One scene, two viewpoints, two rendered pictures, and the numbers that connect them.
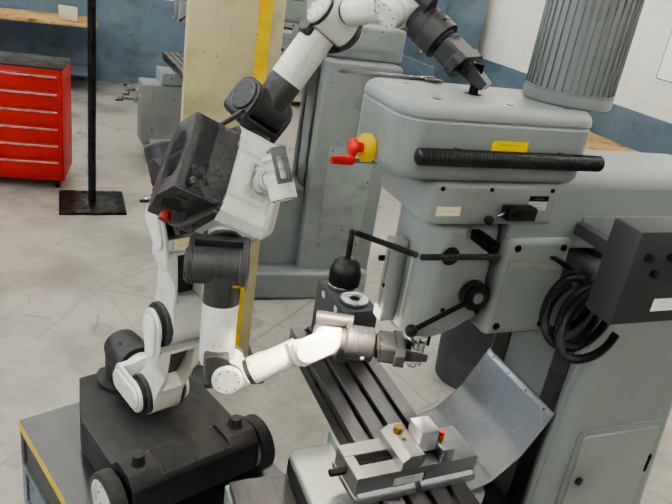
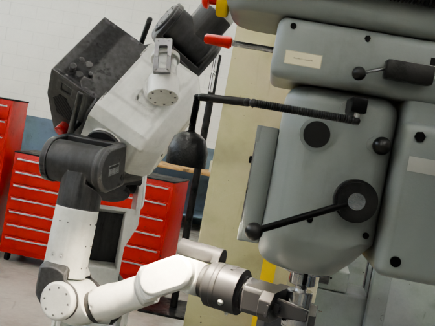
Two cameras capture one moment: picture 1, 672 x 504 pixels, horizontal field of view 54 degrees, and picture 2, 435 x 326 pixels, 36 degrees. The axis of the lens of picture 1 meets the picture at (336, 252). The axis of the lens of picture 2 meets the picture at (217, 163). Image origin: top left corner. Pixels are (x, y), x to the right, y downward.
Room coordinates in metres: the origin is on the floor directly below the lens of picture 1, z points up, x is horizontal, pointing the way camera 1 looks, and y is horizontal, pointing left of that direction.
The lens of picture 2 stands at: (0.33, -0.63, 1.53)
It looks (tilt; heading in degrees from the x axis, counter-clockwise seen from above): 3 degrees down; 28
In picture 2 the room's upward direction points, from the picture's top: 10 degrees clockwise
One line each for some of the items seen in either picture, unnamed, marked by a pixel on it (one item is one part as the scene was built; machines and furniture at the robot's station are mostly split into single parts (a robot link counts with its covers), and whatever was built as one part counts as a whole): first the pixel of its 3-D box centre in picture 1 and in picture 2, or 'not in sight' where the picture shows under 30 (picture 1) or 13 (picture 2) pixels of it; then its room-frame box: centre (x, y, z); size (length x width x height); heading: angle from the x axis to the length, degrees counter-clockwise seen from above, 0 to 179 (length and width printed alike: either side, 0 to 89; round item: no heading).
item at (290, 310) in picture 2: (415, 357); (290, 312); (1.44, -0.24, 1.23); 0.06 x 0.02 x 0.03; 93
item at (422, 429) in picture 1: (422, 433); not in sight; (1.36, -0.29, 1.06); 0.06 x 0.05 x 0.06; 27
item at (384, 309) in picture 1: (390, 278); (257, 184); (1.42, -0.14, 1.45); 0.04 x 0.04 x 0.21; 24
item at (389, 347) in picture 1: (379, 346); (250, 296); (1.46, -0.15, 1.23); 0.13 x 0.12 x 0.10; 3
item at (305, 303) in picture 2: (414, 351); (296, 310); (1.47, -0.24, 1.23); 0.05 x 0.05 x 0.06
